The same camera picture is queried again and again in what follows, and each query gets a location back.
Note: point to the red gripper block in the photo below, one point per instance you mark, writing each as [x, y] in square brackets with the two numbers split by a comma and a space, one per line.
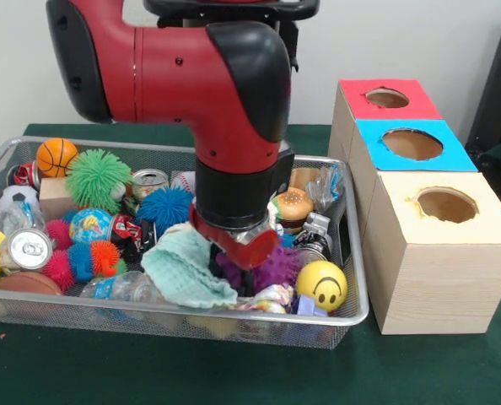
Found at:
[250, 251]

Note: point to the mint waffle cloth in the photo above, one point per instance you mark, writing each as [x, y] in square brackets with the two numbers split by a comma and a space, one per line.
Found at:
[187, 272]

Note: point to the multicolour spiky caterpillar toy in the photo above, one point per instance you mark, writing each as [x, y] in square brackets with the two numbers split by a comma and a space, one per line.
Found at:
[77, 259]

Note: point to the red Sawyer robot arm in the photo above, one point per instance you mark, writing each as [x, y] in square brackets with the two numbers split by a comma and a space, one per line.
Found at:
[191, 84]

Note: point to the silver mesh bin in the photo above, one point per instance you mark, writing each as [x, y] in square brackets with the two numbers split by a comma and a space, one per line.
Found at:
[351, 304]

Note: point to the wooden three-hole box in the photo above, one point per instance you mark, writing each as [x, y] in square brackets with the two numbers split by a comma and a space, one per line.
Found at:
[444, 287]

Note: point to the purple spiky ball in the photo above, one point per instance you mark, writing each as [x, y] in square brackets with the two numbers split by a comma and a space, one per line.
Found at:
[278, 266]

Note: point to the crumpled printed snack wrapper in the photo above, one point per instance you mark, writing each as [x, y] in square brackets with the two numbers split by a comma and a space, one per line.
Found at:
[271, 299]

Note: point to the purple plastic toy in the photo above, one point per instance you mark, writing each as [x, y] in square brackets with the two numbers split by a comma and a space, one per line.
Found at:
[309, 306]

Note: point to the dented silver can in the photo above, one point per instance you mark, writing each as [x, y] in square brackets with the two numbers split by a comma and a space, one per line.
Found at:
[314, 249]

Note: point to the toy hamburger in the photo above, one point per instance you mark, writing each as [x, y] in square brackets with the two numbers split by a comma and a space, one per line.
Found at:
[292, 206]

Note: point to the yellow smiley ball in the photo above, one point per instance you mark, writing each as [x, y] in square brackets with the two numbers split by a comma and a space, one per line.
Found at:
[322, 287]

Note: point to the blue spiky ball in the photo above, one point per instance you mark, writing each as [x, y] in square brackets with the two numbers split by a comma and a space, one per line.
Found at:
[164, 208]

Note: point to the silver metallic toy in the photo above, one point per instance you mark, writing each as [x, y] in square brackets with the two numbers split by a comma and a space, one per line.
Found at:
[316, 223]

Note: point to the dark green tablecloth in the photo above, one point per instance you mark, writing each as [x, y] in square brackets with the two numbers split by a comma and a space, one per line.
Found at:
[233, 375]

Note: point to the white baseball toy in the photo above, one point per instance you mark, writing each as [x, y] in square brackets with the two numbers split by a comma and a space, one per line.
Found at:
[183, 179]

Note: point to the crushed red black can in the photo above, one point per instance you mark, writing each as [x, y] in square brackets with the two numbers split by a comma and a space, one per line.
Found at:
[130, 234]

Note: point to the crushed clear plastic bottle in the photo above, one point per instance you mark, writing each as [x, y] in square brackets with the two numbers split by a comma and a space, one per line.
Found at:
[120, 289]
[18, 217]

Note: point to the ridged wooden block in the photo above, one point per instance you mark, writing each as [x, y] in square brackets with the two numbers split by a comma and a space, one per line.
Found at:
[303, 177]

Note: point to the silver drink can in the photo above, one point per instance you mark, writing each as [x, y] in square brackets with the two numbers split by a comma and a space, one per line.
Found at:
[149, 183]

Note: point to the blue globe ball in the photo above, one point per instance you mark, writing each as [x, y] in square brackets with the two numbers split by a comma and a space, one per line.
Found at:
[91, 225]

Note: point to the green spiky ball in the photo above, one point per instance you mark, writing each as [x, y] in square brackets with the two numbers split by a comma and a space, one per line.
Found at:
[98, 179]

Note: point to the plain wooden block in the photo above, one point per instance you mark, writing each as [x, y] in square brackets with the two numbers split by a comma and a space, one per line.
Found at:
[54, 196]

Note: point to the brown football toy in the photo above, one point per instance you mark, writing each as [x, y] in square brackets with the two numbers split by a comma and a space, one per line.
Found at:
[27, 283]

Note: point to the silver pull-tab can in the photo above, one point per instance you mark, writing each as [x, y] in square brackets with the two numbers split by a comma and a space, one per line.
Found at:
[27, 249]

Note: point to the orange basketball toy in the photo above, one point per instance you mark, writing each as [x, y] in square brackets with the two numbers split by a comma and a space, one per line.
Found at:
[56, 157]

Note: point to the black white soccer ball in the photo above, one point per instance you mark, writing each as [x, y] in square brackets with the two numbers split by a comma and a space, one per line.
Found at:
[18, 195]

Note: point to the red drink can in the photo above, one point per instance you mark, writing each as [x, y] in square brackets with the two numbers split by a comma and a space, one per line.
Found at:
[26, 174]

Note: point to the black stand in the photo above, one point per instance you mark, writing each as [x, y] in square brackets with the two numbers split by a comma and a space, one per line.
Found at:
[499, 105]

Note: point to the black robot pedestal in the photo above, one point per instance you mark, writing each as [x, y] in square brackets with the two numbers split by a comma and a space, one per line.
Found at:
[233, 10]

